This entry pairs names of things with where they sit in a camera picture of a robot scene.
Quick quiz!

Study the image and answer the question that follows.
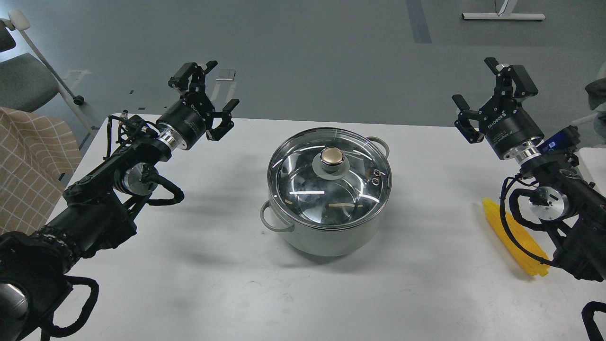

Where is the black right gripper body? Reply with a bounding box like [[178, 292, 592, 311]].
[[479, 100, 544, 159]]

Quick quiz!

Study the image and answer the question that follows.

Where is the white desk foot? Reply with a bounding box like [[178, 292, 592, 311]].
[[461, 0, 546, 22]]

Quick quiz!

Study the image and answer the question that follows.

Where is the grey office chair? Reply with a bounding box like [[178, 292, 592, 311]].
[[0, 9, 97, 134]]

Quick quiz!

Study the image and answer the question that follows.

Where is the beige checkered cloth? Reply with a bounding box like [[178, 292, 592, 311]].
[[0, 108, 81, 233]]

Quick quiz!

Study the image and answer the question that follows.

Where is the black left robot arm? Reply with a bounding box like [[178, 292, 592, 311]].
[[0, 61, 240, 341]]

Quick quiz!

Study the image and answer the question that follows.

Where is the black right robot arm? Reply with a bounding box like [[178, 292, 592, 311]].
[[452, 57, 606, 281]]

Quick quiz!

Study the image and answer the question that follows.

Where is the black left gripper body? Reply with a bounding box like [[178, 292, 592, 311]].
[[156, 93, 215, 151]]

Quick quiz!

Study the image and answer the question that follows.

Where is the glass pot lid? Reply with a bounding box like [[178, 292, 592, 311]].
[[267, 127, 392, 231]]

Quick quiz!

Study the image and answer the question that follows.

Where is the grey chair at right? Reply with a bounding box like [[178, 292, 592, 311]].
[[570, 63, 606, 148]]

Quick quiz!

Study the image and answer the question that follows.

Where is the grey steel cooking pot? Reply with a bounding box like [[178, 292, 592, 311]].
[[259, 127, 392, 257]]

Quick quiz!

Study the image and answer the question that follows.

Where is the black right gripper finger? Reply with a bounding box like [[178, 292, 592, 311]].
[[452, 94, 486, 144], [483, 57, 538, 110]]

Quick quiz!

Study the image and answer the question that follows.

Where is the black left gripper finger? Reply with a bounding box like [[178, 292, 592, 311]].
[[205, 99, 240, 142], [169, 61, 218, 106]]

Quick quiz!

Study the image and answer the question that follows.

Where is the yellow toy corn cob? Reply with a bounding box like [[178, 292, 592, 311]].
[[482, 197, 551, 278]]

